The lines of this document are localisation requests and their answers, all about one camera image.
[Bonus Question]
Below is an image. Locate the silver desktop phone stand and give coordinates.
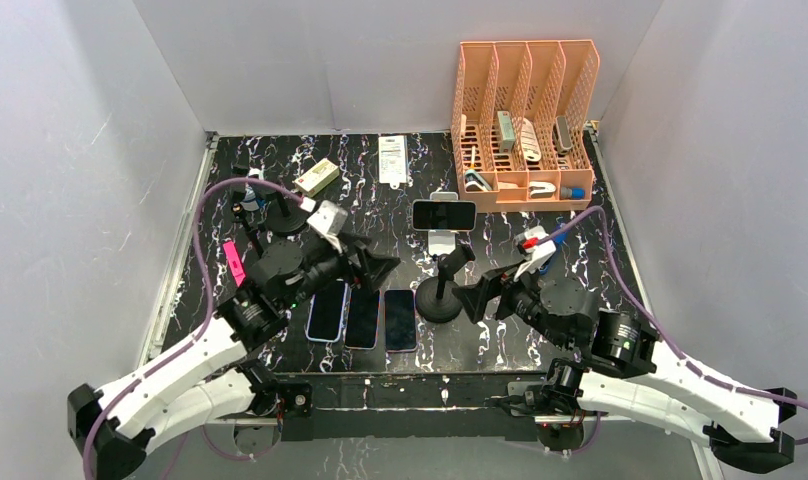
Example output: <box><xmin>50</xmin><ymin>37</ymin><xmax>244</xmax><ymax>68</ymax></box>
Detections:
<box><xmin>427</xmin><ymin>191</ymin><xmax>459</xmax><ymax>257</ymax></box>

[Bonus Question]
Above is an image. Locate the pink marker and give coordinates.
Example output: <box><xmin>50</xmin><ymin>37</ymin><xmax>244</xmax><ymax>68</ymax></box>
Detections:
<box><xmin>222</xmin><ymin>241</ymin><xmax>246</xmax><ymax>287</ymax></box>

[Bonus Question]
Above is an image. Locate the purple phone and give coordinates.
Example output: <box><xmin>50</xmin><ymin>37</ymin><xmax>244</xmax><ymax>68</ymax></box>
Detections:
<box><xmin>384</xmin><ymin>289</ymin><xmax>417</xmax><ymax>353</ymax></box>

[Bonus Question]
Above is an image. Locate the light blue phone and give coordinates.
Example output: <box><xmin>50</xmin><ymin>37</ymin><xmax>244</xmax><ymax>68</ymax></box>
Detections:
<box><xmin>305</xmin><ymin>280</ymin><xmax>349</xmax><ymax>343</ymax></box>

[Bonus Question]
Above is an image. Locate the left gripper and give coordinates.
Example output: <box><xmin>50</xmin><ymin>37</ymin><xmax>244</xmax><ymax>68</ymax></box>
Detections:
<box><xmin>284</xmin><ymin>230</ymin><xmax>401</xmax><ymax>310</ymax></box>

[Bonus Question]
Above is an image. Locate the blue white tape roll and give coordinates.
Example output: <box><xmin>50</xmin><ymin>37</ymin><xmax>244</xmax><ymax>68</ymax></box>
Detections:
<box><xmin>240</xmin><ymin>168</ymin><xmax>266</xmax><ymax>212</ymax></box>

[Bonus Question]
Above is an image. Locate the beige small box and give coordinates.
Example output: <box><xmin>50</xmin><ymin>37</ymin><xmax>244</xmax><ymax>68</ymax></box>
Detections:
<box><xmin>294</xmin><ymin>158</ymin><xmax>340</xmax><ymax>197</ymax></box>

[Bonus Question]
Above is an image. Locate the white phone on silver stand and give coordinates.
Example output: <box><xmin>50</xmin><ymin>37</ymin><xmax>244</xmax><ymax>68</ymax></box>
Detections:
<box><xmin>411</xmin><ymin>200</ymin><xmax>477</xmax><ymax>231</ymax></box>

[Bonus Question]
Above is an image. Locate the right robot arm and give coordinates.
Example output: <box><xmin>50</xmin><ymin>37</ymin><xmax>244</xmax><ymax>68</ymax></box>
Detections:
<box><xmin>453</xmin><ymin>266</ymin><xmax>796</xmax><ymax>474</ymax></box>

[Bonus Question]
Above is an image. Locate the white-edged black smartphone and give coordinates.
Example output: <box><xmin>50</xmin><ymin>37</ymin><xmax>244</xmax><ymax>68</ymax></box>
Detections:
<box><xmin>344</xmin><ymin>289</ymin><xmax>380</xmax><ymax>350</ymax></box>

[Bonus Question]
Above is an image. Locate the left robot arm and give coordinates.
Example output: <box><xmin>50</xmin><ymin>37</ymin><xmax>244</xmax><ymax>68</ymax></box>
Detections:
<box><xmin>67</xmin><ymin>233</ymin><xmax>401</xmax><ymax>479</ymax></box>

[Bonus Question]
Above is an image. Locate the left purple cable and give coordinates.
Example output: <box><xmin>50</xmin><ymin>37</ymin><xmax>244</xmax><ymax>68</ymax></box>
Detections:
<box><xmin>81</xmin><ymin>176</ymin><xmax>316</xmax><ymax>480</ymax></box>

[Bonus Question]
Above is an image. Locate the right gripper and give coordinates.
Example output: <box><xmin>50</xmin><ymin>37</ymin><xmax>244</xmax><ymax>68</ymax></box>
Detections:
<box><xmin>450</xmin><ymin>254</ymin><xmax>571</xmax><ymax>351</ymax></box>

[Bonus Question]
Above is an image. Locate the white labelled package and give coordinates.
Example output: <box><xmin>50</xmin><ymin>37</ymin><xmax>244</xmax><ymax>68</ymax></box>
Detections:
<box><xmin>378</xmin><ymin>135</ymin><xmax>408</xmax><ymax>189</ymax></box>

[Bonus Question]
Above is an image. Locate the black base frame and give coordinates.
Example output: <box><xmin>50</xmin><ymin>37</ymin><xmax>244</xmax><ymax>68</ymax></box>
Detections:
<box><xmin>215</xmin><ymin>370</ymin><xmax>667</xmax><ymax>444</ymax></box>

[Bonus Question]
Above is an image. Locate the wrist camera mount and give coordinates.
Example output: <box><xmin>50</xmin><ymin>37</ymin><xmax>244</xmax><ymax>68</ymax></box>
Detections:
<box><xmin>513</xmin><ymin>226</ymin><xmax>557</xmax><ymax>281</ymax></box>
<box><xmin>299</xmin><ymin>197</ymin><xmax>348</xmax><ymax>254</ymax></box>

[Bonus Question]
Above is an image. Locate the black round-base phone stand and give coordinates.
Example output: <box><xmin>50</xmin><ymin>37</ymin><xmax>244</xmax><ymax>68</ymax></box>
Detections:
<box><xmin>248</xmin><ymin>184</ymin><xmax>309</xmax><ymax>237</ymax></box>

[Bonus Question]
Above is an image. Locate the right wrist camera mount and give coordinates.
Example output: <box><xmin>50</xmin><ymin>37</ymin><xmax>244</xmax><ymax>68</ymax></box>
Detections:
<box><xmin>513</xmin><ymin>226</ymin><xmax>557</xmax><ymax>281</ymax></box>

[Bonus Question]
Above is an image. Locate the orange file organizer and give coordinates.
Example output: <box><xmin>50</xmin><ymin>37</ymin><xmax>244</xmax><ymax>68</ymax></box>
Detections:
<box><xmin>451</xmin><ymin>39</ymin><xmax>600</xmax><ymax>213</ymax></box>

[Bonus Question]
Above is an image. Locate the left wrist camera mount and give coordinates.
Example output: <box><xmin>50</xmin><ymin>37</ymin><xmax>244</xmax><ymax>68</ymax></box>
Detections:
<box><xmin>299</xmin><ymin>197</ymin><xmax>348</xmax><ymax>254</ymax></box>

